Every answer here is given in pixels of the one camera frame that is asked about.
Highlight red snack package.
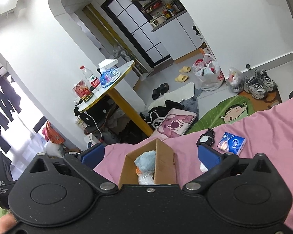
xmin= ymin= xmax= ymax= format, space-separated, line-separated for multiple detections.
xmin=72 ymin=80 xmax=94 ymax=103

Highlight black slipper right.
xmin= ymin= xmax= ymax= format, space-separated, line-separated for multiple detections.
xmin=159 ymin=83 xmax=169 ymax=95

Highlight grey sneaker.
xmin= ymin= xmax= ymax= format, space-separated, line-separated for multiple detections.
xmin=243 ymin=76 xmax=268 ymax=100
xmin=255 ymin=69 xmax=277 ymax=92

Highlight green leaf cartoon rug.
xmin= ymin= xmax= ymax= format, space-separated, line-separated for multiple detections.
xmin=186 ymin=90 xmax=282 ymax=134

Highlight black slipper left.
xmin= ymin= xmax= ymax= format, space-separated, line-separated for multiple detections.
xmin=152 ymin=87 xmax=161 ymax=100

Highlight blue tissue pack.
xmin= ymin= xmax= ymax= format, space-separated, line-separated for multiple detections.
xmin=217 ymin=132 xmax=246 ymax=155

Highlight pink bed sheet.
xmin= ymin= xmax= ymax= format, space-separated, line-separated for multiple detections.
xmin=92 ymin=97 xmax=293 ymax=234

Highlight pink bear cushion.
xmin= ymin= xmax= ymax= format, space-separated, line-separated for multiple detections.
xmin=150 ymin=108 xmax=197 ymax=138

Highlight round table yellow leg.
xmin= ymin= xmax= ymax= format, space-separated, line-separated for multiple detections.
xmin=78 ymin=61 xmax=153 ymax=136

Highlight white tissue box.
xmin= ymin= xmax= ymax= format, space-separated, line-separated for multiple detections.
xmin=99 ymin=59 xmax=118 ymax=74

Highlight black slipper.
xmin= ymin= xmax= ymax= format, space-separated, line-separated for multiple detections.
xmin=152 ymin=87 xmax=161 ymax=100
xmin=159 ymin=83 xmax=169 ymax=95

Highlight black clothes pile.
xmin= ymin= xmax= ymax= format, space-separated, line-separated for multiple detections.
xmin=140 ymin=100 xmax=185 ymax=130

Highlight grey plush toy pink ears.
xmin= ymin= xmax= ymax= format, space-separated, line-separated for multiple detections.
xmin=134 ymin=151 xmax=156 ymax=173

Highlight plastic water bottle red label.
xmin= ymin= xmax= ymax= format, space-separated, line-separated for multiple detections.
xmin=80 ymin=65 xmax=101 ymax=91

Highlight grey blue cloth on floor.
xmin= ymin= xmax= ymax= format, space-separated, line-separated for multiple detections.
xmin=180 ymin=88 xmax=203 ymax=123

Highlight blue plastic bag on table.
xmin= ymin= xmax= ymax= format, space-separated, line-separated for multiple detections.
xmin=100 ymin=67 xmax=121 ymax=88

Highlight person left hand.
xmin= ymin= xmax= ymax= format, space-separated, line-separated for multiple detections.
xmin=0 ymin=209 xmax=18 ymax=234

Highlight brown cardboard box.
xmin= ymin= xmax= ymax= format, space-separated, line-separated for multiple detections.
xmin=118 ymin=138 xmax=177 ymax=187

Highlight white kitchen cabinet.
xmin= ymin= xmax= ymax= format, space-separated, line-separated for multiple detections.
xmin=152 ymin=11 xmax=204 ymax=60

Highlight clear bubble wrap bag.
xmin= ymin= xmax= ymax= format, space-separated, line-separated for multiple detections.
xmin=138 ymin=173 xmax=155 ymax=185

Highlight white plastic shopping bag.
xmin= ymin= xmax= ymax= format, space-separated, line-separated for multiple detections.
xmin=192 ymin=53 xmax=224 ymax=91

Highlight grey sneaker left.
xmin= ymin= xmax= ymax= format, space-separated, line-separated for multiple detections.
xmin=243 ymin=76 xmax=268 ymax=100

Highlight yellow slipper far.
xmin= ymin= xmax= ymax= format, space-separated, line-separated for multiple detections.
xmin=179 ymin=66 xmax=191 ymax=74

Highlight small clear trash bag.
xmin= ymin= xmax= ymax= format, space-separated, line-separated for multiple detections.
xmin=228 ymin=67 xmax=244 ymax=94

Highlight yellow slipper near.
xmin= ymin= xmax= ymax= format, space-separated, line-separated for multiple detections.
xmin=175 ymin=74 xmax=189 ymax=82

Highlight white charging cable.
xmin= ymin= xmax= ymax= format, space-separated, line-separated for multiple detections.
xmin=84 ymin=110 xmax=105 ymax=143

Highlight grey sneaker right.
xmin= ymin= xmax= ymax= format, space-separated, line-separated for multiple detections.
xmin=255 ymin=69 xmax=277 ymax=92

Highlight white folded cloth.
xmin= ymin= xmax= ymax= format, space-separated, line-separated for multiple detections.
xmin=200 ymin=163 xmax=208 ymax=173

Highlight black fuzzy patch white centre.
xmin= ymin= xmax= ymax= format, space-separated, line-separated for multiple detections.
xmin=196 ymin=128 xmax=215 ymax=146

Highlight hamburger plush toy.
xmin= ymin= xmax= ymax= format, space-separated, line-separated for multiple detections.
xmin=136 ymin=168 xmax=142 ymax=176

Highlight white rice cooker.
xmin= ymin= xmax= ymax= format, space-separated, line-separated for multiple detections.
xmin=150 ymin=16 xmax=166 ymax=28

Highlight yellow slipper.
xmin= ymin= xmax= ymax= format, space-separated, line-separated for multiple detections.
xmin=175 ymin=74 xmax=189 ymax=82
xmin=179 ymin=66 xmax=191 ymax=74

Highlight black framed sliding door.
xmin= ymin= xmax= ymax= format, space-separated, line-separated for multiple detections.
xmin=102 ymin=0 xmax=171 ymax=68

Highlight black polka dot bag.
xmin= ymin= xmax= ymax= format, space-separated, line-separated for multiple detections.
xmin=73 ymin=96 xmax=118 ymax=135

